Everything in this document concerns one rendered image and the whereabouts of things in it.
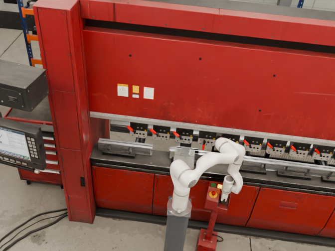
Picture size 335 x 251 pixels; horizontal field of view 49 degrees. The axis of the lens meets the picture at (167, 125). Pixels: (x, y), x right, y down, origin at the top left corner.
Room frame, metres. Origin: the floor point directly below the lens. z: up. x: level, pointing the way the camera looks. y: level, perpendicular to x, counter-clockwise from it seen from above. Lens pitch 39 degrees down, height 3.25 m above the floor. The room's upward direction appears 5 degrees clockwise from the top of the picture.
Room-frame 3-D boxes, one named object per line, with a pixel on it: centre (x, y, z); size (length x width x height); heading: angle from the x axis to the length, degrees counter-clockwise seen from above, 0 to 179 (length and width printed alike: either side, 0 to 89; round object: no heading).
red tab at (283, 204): (2.22, -1.19, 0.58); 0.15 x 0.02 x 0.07; 87
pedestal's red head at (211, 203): (2.10, -0.50, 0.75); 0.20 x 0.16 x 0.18; 80
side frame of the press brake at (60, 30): (2.65, 0.79, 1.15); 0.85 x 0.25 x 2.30; 177
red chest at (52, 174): (2.85, 1.30, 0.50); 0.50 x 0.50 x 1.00; 87
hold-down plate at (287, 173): (2.32, -1.18, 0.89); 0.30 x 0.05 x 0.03; 87
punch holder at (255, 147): (2.40, -0.75, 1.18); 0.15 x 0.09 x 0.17; 87
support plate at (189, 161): (2.28, -0.17, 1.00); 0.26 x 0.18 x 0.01; 177
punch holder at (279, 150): (2.39, -0.95, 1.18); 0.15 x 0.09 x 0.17; 87
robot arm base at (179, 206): (1.77, -0.15, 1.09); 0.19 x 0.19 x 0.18
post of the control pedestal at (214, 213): (2.10, -0.50, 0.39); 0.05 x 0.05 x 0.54; 80
